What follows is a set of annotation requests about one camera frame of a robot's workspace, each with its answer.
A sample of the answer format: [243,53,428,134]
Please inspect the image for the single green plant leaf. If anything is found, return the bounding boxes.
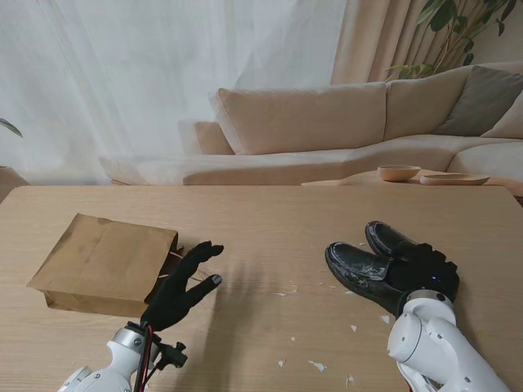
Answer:
[0,118,24,138]

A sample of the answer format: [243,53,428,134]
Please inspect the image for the beige planter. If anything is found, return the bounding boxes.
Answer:
[0,166,30,203]

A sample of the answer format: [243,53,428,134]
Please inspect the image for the wooden bowl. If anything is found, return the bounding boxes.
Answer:
[377,164,421,183]

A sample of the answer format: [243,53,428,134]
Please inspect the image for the shallow wooden dish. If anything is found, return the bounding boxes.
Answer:
[419,173,490,186]

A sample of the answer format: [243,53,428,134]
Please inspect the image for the arm red black cable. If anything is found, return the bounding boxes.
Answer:
[402,363,438,392]
[132,322,163,392]

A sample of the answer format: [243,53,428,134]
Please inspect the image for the beige sofa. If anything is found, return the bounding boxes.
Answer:
[100,60,523,187]

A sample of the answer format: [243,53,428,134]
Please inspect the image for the black leather loafer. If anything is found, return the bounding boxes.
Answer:
[324,241,413,318]
[364,220,461,301]

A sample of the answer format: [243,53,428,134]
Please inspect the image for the tall green leafy plant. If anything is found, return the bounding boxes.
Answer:
[386,0,520,81]

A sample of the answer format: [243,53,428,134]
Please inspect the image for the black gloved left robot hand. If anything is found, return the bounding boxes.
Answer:
[141,240,225,331]

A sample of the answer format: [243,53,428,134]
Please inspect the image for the beige curtain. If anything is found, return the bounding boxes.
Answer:
[330,0,454,85]

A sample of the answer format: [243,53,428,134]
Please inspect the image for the brown paper bag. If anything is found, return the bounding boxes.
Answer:
[26,212,185,319]

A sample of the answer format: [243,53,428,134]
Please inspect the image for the grey cushion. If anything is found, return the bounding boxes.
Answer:
[435,65,523,138]

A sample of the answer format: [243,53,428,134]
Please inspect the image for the right arm red black cable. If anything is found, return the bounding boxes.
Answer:
[402,363,438,392]

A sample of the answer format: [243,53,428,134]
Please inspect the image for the wooden coffee table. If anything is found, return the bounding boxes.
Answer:
[301,169,523,205]

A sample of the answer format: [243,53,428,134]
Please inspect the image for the left arm red black cable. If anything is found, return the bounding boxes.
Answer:
[132,322,163,392]

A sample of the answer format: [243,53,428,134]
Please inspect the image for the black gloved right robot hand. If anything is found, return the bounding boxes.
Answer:
[387,243,461,302]

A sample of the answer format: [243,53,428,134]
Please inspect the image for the white sheer curtain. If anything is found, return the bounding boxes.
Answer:
[0,0,348,187]

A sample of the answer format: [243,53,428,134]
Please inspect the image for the beige cushion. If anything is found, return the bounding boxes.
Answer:
[481,101,523,140]

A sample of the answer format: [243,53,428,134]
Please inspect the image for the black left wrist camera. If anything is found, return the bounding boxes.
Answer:
[157,341,189,368]

